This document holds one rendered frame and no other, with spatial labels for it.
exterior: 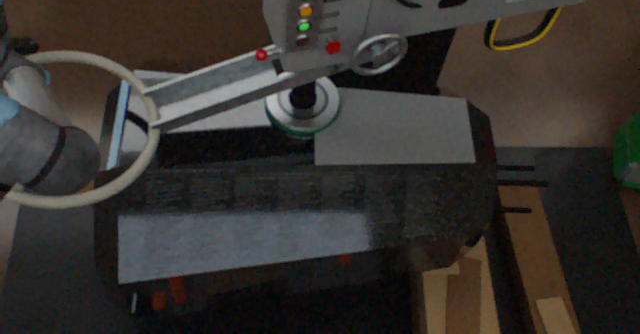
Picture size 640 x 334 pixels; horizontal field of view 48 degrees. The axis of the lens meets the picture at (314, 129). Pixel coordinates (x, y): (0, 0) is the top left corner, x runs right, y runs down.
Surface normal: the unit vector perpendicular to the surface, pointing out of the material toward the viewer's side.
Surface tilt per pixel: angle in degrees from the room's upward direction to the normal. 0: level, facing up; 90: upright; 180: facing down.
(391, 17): 90
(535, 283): 0
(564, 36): 0
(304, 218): 45
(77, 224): 0
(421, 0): 90
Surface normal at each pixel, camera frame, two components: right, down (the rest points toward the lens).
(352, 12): 0.30, 0.81
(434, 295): 0.08, -0.55
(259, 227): 0.11, 0.20
